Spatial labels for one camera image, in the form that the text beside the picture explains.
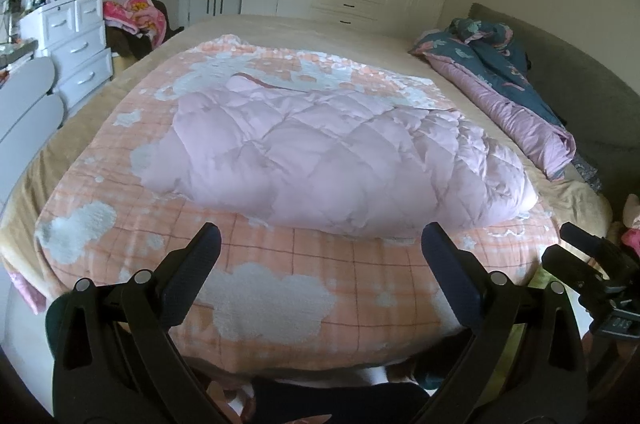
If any white drawer cabinet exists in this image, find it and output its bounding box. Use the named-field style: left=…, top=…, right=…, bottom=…
left=19, top=0, right=115, bottom=97

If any grey oval panel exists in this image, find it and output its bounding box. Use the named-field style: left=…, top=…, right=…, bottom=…
left=0, top=94, right=66, bottom=199
left=0, top=56, right=55, bottom=139

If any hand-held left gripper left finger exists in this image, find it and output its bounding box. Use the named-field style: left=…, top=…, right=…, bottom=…
left=52, top=222, right=226, bottom=424

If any dark patterned pillow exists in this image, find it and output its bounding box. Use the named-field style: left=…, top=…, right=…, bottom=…
left=570, top=151, right=607, bottom=193

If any pink quilted jacket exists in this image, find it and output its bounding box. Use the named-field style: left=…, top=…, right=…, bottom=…
left=140, top=72, right=540, bottom=237

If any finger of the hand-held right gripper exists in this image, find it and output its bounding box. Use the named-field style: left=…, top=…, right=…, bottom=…
left=542, top=245, right=608, bottom=299
left=559, top=223, right=626, bottom=267

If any bed with beige sheet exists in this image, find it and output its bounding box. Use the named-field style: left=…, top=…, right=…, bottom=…
left=0, top=11, right=616, bottom=375

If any dark clothes pile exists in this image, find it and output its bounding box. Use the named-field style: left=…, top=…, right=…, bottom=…
left=105, top=0, right=183, bottom=62

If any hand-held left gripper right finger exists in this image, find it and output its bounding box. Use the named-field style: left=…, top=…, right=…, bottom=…
left=417, top=222, right=587, bottom=424

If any pink and teal floral duvet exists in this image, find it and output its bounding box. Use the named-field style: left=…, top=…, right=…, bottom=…
left=409, top=18, right=577, bottom=182

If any grey bed headboard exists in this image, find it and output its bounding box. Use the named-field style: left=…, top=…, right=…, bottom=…
left=467, top=2, right=640, bottom=225

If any pink soft toy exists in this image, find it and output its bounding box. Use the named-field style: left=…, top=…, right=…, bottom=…
left=620, top=194, right=640, bottom=255

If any pink and yellow bag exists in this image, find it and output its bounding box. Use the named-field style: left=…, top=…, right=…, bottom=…
left=102, top=0, right=168, bottom=47

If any orange plaid bear blanket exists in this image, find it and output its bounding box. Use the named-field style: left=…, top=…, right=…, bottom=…
left=35, top=34, right=563, bottom=372

